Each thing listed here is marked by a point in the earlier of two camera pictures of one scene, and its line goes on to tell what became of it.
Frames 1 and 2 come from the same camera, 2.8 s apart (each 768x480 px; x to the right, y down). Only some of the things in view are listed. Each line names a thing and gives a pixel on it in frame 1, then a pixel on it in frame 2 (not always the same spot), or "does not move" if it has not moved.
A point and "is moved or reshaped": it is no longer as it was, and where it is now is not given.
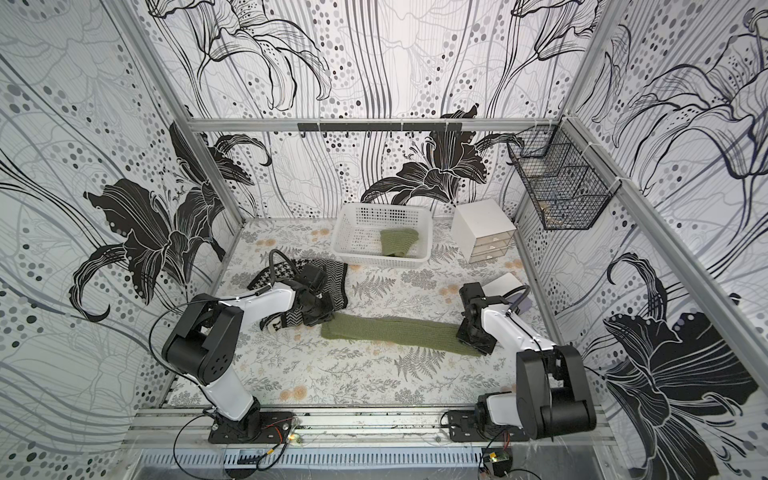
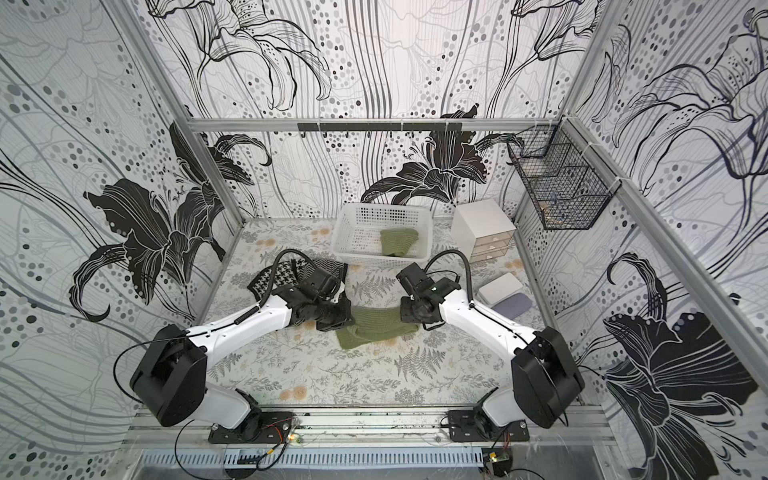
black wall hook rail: x=380 y=126 does not move
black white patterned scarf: x=336 y=285 does not move
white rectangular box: x=501 y=286 does not move
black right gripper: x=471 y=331 → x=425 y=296
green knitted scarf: x=409 y=331 is moved or reshaped
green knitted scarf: x=397 y=241 does not move
